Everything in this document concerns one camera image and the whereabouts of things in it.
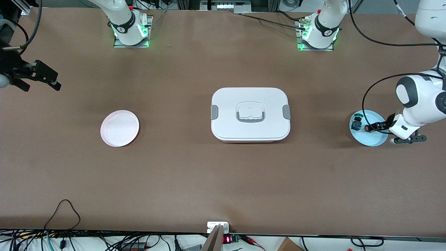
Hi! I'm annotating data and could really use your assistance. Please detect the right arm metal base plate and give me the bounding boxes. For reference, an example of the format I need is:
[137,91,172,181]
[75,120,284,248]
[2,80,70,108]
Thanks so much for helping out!
[113,16,153,48]

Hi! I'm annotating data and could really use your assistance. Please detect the green push button switch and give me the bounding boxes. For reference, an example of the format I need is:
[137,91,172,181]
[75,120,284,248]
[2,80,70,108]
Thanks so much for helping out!
[351,112,363,131]

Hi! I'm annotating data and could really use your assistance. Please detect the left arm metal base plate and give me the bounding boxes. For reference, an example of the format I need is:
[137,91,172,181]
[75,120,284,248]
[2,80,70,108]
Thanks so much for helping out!
[296,19,334,52]

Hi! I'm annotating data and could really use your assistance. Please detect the brown cardboard box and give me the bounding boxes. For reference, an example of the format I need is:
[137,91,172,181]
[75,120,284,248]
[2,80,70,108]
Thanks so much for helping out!
[277,237,303,251]

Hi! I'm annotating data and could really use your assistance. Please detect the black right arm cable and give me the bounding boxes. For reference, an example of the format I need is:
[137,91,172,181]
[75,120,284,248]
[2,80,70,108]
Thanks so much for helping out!
[0,0,43,53]

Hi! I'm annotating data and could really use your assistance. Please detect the small white mount block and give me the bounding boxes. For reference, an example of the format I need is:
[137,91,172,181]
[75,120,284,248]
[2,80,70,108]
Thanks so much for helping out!
[207,222,230,233]

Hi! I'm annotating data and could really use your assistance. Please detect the thin black looped cable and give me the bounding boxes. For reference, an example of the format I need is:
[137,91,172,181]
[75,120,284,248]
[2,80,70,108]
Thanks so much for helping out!
[44,199,81,232]

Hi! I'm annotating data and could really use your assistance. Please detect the black cable on table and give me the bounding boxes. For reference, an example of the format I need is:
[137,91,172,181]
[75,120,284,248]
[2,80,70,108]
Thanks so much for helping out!
[234,10,309,32]

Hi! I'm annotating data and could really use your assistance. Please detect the aluminium camera bar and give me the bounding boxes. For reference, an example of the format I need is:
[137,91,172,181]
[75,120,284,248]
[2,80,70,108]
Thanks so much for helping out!
[202,225,223,251]

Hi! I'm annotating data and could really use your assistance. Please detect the white lunch box lid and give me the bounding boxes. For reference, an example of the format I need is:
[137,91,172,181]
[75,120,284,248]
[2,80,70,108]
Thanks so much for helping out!
[211,87,291,142]

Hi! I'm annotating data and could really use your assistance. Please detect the light blue round plate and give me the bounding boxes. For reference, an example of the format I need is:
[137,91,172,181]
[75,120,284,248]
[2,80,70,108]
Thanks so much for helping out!
[349,109,389,147]

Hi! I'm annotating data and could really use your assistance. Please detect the aluminium frame profile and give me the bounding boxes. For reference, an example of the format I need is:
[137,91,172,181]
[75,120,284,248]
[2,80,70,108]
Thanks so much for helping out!
[10,0,39,16]

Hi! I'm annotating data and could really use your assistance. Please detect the pink round plate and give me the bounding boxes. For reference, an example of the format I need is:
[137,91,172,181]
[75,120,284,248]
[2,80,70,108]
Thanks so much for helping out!
[100,110,140,147]

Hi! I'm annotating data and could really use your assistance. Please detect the black floor cable loop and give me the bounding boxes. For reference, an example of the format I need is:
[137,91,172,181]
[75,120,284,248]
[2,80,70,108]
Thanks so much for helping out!
[350,236,385,247]

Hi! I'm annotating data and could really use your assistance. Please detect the red clip leads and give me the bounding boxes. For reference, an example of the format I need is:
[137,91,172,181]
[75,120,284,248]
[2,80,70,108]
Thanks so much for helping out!
[240,235,266,251]

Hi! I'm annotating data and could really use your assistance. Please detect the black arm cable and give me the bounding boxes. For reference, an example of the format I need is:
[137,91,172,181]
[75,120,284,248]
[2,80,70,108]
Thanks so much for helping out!
[0,0,43,53]
[348,0,446,135]

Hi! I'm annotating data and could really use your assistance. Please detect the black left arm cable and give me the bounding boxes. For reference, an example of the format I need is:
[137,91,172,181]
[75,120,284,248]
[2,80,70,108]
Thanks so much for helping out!
[348,0,446,135]

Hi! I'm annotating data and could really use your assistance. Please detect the black lit electronics box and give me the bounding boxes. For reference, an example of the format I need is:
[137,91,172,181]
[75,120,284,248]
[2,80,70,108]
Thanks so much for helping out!
[200,0,251,11]

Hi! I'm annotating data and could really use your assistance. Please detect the grey lid handle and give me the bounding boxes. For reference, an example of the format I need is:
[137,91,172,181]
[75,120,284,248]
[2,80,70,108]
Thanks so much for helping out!
[236,101,266,123]

